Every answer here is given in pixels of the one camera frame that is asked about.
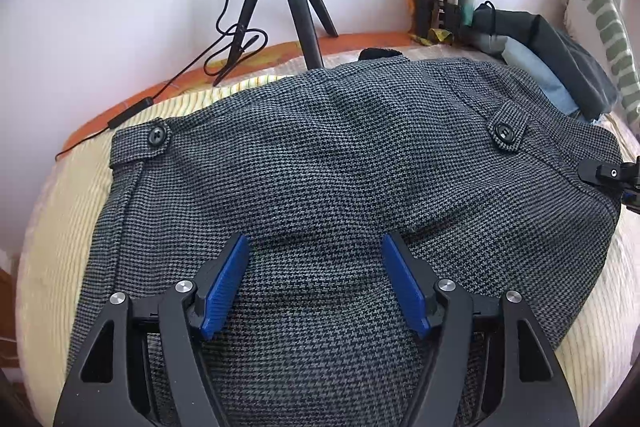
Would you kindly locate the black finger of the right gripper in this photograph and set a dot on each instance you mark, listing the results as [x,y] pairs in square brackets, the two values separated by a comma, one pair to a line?
[598,173]

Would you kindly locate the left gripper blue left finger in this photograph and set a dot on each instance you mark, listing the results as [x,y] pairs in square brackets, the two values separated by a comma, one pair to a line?
[217,283]

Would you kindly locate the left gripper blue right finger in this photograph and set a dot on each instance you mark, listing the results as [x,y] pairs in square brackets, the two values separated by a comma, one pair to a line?
[413,281]

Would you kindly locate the grey houndstooth pants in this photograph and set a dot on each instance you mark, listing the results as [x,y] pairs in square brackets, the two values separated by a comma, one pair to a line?
[320,206]

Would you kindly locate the dark folded garment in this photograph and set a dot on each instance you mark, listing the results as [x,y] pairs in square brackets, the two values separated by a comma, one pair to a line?
[578,70]

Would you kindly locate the blue folded jeans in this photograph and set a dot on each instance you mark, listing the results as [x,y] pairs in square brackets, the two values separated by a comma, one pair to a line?
[517,55]

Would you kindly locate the green patterned white pillow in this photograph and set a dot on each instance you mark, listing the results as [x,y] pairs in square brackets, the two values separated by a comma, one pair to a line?
[600,29]

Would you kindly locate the yellow striped bed sheet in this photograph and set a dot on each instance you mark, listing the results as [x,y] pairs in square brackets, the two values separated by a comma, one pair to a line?
[65,216]

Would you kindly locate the orange wooden bed frame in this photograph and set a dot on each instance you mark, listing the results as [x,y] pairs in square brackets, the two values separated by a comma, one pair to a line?
[271,56]

